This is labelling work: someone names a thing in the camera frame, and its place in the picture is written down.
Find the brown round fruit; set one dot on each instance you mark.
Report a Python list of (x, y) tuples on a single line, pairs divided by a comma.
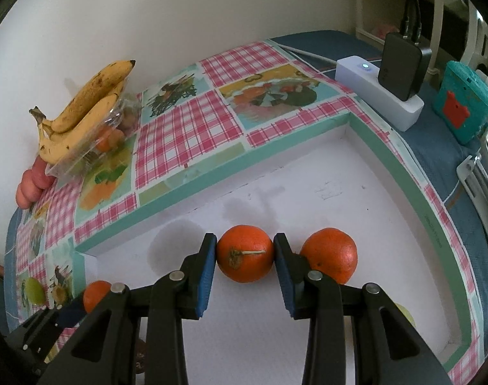
[(60, 295)]

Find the large dark wrinkled avocado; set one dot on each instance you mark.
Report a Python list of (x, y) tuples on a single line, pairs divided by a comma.
[(140, 356)]

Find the lower yellow banana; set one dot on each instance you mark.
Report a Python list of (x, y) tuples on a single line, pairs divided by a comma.
[(52, 152)]

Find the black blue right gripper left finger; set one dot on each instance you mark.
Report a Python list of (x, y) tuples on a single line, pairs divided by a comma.
[(104, 348)]

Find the blue table cover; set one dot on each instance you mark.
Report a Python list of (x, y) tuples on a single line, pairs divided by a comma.
[(448, 160)]

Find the large red apple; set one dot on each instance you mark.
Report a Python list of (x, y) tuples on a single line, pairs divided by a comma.
[(39, 176)]

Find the large orange tangerine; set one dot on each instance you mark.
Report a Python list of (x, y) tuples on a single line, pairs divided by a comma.
[(332, 252)]

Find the black power adapter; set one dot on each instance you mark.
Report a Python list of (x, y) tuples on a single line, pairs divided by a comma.
[(403, 66)]

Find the upper spotted yellow banana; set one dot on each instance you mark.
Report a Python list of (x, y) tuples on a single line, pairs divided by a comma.
[(93, 91)]

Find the clear plastic fruit container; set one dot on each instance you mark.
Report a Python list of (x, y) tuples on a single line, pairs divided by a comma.
[(107, 138)]

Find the white power strip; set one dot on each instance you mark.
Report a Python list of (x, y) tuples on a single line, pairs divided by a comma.
[(361, 76)]

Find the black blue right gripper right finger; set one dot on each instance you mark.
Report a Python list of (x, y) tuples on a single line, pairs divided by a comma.
[(356, 335)]

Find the small green mango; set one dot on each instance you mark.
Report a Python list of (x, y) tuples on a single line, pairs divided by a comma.
[(34, 292)]

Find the tangerine with stem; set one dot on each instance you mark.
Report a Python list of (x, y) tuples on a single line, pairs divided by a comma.
[(245, 253)]

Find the large green mango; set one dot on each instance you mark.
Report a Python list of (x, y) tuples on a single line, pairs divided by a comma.
[(406, 313)]

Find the white lattice chair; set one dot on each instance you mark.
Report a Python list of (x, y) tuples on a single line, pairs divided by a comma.
[(476, 45)]

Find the teal plastic box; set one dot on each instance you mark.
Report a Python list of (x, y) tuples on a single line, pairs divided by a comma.
[(462, 101)]

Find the white tray with teal rim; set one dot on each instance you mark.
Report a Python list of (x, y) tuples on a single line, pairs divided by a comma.
[(338, 174)]

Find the pink checkered fruit tablecloth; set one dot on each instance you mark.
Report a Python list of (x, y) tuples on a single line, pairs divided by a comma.
[(265, 95)]

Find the small pink apple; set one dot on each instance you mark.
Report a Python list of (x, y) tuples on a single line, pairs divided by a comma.
[(21, 200)]

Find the small orange tangerine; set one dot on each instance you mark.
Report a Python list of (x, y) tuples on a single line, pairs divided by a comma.
[(94, 293)]

